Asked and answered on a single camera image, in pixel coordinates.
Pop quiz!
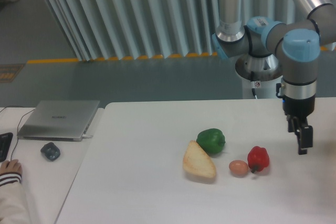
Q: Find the robot base cable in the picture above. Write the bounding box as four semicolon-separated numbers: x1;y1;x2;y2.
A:
250;70;258;100

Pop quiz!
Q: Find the black cable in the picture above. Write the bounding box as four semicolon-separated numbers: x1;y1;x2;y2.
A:
0;105;36;162

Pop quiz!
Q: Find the silver closed laptop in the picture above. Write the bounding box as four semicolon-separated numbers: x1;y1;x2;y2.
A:
17;100;100;142

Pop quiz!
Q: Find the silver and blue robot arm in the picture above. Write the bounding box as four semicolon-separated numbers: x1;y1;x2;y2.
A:
213;0;335;155

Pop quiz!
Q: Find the white sleeved forearm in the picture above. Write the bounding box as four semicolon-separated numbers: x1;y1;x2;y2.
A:
1;172;31;223

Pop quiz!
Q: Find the toasted bread slice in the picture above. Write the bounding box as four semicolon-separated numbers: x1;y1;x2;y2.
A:
183;141;217;179

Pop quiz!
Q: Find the brown egg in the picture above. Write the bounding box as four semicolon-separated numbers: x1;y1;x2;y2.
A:
229;160;248;176

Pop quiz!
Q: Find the person's hand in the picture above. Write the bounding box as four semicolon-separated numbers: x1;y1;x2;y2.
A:
0;159;23;175

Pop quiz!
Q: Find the red bell pepper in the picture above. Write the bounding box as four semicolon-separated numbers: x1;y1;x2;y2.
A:
247;146;270;173

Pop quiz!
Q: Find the black keyboard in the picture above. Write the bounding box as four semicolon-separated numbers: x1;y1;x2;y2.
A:
0;132;13;162

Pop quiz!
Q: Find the white folding screen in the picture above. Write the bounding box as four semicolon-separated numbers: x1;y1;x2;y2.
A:
30;0;336;63

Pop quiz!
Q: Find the green bell pepper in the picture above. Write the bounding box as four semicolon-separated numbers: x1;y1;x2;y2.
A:
196;128;226;154

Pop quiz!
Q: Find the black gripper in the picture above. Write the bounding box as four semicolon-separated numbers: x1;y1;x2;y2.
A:
282;95;316;155

